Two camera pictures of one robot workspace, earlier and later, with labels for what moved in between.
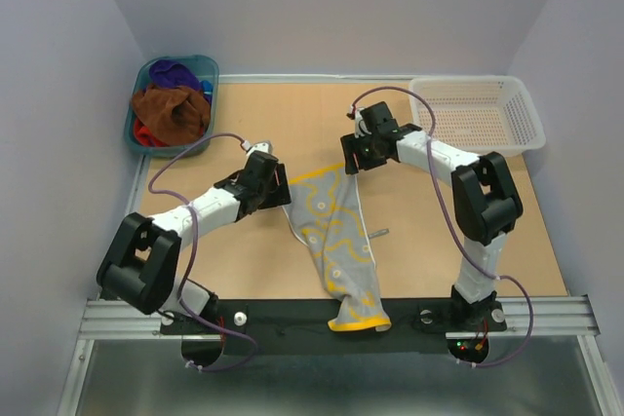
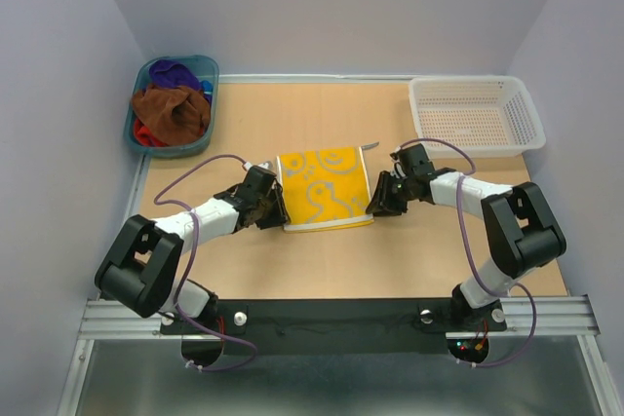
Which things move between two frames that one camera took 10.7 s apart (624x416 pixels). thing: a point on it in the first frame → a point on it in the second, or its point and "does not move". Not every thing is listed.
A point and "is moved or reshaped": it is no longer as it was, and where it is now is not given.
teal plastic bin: [171, 103] does not move
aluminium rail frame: [567, 319] does not move
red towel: [144, 137] does not move
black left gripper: [280, 196] → [279, 215]
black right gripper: [351, 145] → [381, 205]
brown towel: [174, 115] does not move
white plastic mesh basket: [487, 116] does not move
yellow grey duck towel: [327, 215] is moved or reshaped
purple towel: [168, 74] does not move
